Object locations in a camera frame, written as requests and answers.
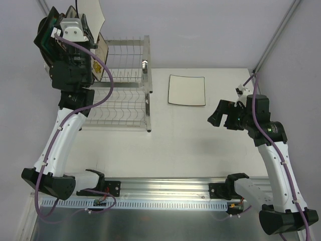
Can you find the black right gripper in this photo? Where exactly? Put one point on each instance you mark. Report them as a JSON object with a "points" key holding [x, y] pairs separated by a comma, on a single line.
{"points": [[230, 115]]}

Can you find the white slotted cable duct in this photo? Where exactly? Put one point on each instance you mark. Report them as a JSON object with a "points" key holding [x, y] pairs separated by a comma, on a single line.
{"points": [[145, 204]]}

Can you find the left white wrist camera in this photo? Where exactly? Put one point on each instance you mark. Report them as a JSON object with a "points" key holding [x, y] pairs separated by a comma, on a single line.
{"points": [[72, 30]]}

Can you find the stainless steel dish rack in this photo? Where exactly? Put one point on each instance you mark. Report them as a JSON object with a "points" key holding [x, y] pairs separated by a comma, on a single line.
{"points": [[128, 104]]}

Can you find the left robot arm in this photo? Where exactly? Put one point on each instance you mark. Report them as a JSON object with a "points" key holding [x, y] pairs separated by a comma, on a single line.
{"points": [[66, 45]]}

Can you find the aluminium frame rail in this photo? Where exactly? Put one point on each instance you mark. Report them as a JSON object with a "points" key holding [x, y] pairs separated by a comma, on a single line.
{"points": [[160, 187]]}

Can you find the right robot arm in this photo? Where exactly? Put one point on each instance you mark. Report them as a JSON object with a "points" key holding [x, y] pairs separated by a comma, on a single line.
{"points": [[286, 210]]}

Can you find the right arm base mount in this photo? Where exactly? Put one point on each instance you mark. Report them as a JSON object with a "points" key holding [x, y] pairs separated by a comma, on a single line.
{"points": [[219, 191]]}

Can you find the dark square teal-centre plate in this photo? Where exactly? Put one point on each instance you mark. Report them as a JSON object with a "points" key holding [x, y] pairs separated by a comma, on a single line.
{"points": [[43, 40]]}

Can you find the cream floral square plate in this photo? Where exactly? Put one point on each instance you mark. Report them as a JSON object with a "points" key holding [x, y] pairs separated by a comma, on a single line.
{"points": [[71, 12]]}

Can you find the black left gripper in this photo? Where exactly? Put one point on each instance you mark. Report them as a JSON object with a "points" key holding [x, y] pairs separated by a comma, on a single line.
{"points": [[46, 31]]}

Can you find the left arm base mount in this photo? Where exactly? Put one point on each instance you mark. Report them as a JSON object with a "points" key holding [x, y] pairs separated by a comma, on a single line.
{"points": [[112, 187]]}

